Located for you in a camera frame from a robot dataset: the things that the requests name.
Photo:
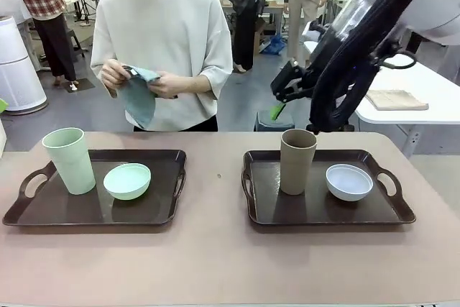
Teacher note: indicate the white box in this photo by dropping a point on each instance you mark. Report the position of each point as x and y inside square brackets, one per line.
[2, 139]

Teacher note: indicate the person's right hand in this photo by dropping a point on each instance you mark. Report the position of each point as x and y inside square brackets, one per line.
[114, 73]

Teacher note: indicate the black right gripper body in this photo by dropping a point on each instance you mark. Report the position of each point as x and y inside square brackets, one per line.
[292, 82]

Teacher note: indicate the tall brown cup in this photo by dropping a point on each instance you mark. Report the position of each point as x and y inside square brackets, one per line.
[296, 167]

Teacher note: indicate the dark brown tray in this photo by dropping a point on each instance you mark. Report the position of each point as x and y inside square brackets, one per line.
[90, 213]
[323, 213]

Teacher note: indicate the grey blue bin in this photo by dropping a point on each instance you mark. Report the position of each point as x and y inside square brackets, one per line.
[264, 123]

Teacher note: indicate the person's left hand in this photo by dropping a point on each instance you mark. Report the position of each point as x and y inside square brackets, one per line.
[165, 86]

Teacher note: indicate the teal cloth mat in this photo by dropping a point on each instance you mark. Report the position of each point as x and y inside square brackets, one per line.
[138, 102]

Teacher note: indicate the black floor stand base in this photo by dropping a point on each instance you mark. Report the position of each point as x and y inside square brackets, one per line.
[81, 84]

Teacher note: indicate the person in white shirt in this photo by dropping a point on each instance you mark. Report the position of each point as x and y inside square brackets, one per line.
[161, 26]

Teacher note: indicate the pale blue bowl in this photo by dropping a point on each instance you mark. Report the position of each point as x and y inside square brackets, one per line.
[348, 186]

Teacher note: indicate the white side table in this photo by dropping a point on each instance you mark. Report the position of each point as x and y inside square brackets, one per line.
[413, 80]

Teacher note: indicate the person's left forearm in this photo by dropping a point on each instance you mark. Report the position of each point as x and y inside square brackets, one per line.
[194, 83]

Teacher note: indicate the person in khaki trousers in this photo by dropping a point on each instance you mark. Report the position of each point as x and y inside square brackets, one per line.
[303, 5]

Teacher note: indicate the black step stool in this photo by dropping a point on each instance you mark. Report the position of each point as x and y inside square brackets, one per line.
[73, 39]

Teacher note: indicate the tall light green cup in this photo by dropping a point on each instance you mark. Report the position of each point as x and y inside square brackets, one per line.
[72, 163]

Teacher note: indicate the white air purifier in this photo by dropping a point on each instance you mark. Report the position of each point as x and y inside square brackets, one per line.
[18, 77]

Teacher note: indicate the light green bowl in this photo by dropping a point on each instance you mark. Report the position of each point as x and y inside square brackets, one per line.
[127, 184]

